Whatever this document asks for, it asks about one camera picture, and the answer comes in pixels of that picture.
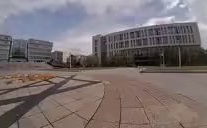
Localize reddish stone paved plaza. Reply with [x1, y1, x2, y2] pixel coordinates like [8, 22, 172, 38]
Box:
[0, 67, 207, 128]

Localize large curved grey building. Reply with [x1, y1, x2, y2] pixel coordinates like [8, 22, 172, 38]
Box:
[91, 21, 202, 67]

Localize pole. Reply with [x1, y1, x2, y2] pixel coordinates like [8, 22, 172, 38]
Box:
[160, 49, 166, 70]
[177, 45, 183, 69]

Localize grass strip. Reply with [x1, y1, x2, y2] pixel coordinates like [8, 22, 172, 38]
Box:
[139, 65, 207, 74]

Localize dry yellow grass patch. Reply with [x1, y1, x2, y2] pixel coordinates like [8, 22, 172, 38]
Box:
[0, 72, 57, 84]

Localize glass-fronted building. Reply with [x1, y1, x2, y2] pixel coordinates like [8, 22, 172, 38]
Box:
[9, 38, 29, 63]

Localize row of trees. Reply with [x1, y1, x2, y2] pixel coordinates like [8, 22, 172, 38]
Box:
[85, 45, 207, 68]

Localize low stone wall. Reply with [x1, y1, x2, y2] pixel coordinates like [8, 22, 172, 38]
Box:
[0, 62, 55, 71]

